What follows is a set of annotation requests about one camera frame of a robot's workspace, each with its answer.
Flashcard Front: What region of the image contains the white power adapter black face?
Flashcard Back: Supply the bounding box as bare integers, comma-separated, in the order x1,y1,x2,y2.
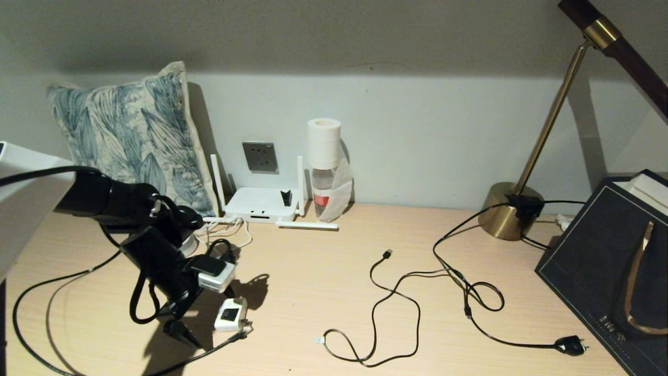
214,297,249,332

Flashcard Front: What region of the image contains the white round plug adapter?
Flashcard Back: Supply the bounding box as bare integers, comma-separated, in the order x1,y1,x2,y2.
177,233,199,257

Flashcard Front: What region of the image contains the white router with antennas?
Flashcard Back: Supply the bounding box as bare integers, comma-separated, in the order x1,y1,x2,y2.
201,153,340,230

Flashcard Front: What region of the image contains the blue leaf pattern pillow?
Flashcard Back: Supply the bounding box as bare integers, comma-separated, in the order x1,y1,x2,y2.
46,61,220,220

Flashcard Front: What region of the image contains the clear bottle red label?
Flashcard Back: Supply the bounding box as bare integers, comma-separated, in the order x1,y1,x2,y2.
312,166,337,218

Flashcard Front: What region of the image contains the white paper roll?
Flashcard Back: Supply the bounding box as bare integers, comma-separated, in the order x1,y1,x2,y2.
307,118,342,170

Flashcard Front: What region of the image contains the brass desk lamp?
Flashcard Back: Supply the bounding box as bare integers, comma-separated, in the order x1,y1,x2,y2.
478,0,668,241

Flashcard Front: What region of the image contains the white box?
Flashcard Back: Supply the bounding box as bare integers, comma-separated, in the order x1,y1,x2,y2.
611,173,668,217

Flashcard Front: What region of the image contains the black robot camera cable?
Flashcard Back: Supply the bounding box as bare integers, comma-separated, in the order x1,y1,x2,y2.
0,166,236,325

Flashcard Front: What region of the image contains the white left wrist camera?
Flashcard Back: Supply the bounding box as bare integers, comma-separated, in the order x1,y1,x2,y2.
188,255,236,293

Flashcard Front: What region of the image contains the black ethernet cable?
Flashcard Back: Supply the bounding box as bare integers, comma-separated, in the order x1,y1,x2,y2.
11,251,255,376

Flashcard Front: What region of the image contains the thin black wire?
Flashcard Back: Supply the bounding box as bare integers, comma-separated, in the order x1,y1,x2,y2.
45,269,97,376

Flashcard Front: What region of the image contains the grey wall socket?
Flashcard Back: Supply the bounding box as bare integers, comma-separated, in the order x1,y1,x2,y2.
242,142,279,174

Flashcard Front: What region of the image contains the black usb cable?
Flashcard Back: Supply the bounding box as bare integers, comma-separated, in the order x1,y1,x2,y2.
315,249,421,367

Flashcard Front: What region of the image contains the black lamp switch box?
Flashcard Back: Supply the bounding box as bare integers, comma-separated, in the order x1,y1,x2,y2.
505,193,545,220

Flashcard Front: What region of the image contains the black lamp power cord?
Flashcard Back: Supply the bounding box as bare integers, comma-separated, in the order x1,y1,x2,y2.
432,200,589,357

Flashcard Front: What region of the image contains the black gift bag gold handle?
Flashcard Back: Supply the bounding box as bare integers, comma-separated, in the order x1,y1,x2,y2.
535,169,668,376

